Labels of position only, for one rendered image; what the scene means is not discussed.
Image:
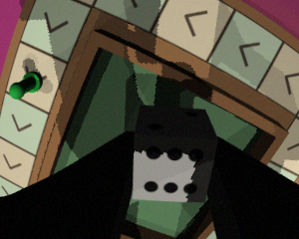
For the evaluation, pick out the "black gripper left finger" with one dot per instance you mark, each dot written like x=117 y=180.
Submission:
x=89 y=199

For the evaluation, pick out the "white die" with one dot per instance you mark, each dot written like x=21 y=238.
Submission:
x=173 y=154

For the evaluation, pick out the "green game pawn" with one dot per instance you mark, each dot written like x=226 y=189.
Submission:
x=31 y=83

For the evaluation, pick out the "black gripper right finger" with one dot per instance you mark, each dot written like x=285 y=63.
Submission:
x=249 y=200

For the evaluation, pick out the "cream board game track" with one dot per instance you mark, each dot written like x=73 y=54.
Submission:
x=144 y=40

